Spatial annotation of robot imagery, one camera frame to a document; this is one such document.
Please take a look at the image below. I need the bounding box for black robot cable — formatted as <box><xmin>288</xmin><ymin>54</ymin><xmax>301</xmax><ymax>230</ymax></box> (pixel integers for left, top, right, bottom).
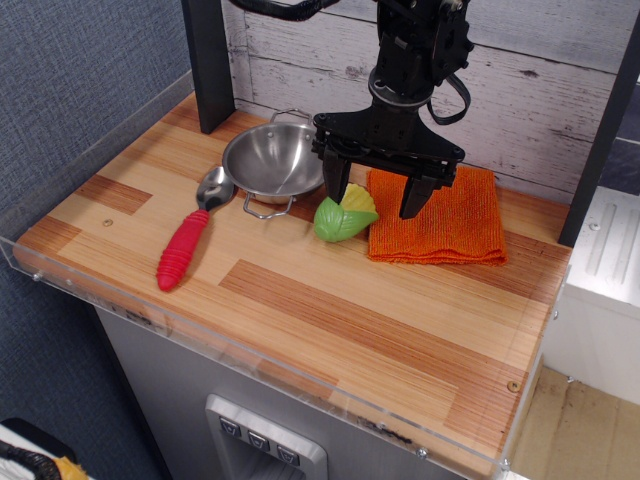
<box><xmin>227</xmin><ymin>0</ymin><xmax>472</xmax><ymax>127</ymax></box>

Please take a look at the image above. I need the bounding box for silver dispenser panel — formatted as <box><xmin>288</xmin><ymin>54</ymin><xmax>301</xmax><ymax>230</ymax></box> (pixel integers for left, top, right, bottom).
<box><xmin>205</xmin><ymin>394</ymin><xmax>329</xmax><ymax>479</ymax></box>

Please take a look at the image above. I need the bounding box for grey toy fridge cabinet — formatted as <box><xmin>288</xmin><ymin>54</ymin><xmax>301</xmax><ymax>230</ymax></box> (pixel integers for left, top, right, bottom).
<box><xmin>98</xmin><ymin>310</ymin><xmax>456</xmax><ymax>479</ymax></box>

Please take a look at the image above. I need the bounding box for white toy sink unit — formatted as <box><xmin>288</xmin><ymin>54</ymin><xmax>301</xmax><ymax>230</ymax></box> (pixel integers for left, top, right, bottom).
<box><xmin>542</xmin><ymin>187</ymin><xmax>639</xmax><ymax>404</ymax></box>

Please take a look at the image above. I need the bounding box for left dark vertical post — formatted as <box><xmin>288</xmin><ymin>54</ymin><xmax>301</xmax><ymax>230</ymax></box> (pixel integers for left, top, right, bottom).
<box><xmin>181</xmin><ymin>0</ymin><xmax>236</xmax><ymax>134</ymax></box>

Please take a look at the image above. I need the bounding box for orange folded cloth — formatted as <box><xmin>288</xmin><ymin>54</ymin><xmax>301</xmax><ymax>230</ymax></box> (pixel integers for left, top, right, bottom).
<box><xmin>367</xmin><ymin>167</ymin><xmax>508</xmax><ymax>266</ymax></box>

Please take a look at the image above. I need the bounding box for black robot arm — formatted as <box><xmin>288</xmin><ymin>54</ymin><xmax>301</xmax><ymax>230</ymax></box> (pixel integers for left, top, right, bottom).
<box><xmin>312</xmin><ymin>1</ymin><xmax>474</xmax><ymax>219</ymax></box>

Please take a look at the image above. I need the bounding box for toy corn cob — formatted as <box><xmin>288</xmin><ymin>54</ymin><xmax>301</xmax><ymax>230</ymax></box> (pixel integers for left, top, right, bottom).
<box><xmin>314</xmin><ymin>183</ymin><xmax>379</xmax><ymax>243</ymax></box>

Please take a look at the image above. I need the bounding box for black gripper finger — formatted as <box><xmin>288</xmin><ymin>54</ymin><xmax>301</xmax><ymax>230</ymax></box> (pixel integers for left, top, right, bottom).
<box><xmin>323</xmin><ymin>146</ymin><xmax>351</xmax><ymax>204</ymax></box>
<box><xmin>400</xmin><ymin>176</ymin><xmax>436</xmax><ymax>220</ymax></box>

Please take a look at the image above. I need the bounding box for clear acrylic guard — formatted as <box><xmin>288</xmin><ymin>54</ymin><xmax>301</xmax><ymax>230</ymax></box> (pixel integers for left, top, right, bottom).
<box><xmin>16</xmin><ymin>60</ymin><xmax>582</xmax><ymax>479</ymax></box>

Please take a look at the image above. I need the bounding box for right dark vertical post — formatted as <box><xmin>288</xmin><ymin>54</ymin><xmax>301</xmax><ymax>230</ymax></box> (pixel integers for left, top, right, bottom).
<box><xmin>558</xmin><ymin>17</ymin><xmax>639</xmax><ymax>247</ymax></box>

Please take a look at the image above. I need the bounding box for dark vertical post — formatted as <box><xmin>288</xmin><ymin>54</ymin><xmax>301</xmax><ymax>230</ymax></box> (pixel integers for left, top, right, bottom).
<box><xmin>181</xmin><ymin>0</ymin><xmax>236</xmax><ymax>134</ymax></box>
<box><xmin>558</xmin><ymin>17</ymin><xmax>639</xmax><ymax>247</ymax></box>

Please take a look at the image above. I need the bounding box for red handled metal spoon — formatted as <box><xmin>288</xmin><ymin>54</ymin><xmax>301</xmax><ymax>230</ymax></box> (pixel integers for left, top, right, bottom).
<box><xmin>156</xmin><ymin>166</ymin><xmax>235</xmax><ymax>292</ymax></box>

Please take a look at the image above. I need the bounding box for stainless steel pot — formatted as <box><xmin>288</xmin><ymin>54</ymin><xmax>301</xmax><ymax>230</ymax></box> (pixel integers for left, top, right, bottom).
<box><xmin>222</xmin><ymin>108</ymin><xmax>324</xmax><ymax>220</ymax></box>

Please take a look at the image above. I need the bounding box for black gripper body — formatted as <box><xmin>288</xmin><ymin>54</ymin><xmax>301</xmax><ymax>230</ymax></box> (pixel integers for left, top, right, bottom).
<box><xmin>312</xmin><ymin>70</ymin><xmax>465</xmax><ymax>187</ymax></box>

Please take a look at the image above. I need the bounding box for yellow black object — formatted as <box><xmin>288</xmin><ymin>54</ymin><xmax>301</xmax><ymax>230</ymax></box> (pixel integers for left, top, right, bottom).
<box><xmin>1</xmin><ymin>441</ymin><xmax>90</xmax><ymax>480</ymax></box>

